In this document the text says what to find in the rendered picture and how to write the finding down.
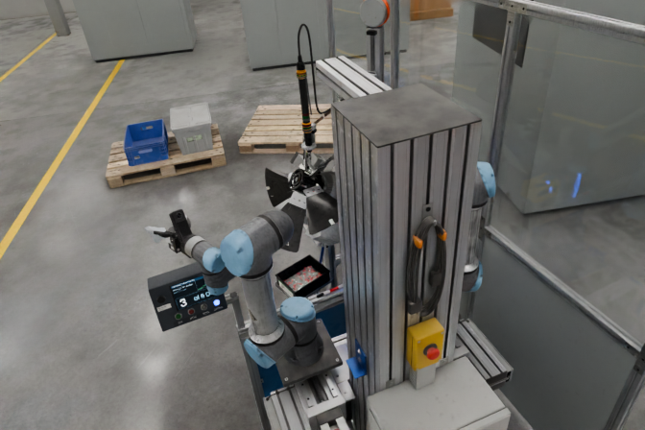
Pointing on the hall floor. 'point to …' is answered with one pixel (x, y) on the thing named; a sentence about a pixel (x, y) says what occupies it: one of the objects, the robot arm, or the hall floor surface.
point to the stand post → (330, 264)
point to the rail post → (256, 389)
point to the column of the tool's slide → (376, 52)
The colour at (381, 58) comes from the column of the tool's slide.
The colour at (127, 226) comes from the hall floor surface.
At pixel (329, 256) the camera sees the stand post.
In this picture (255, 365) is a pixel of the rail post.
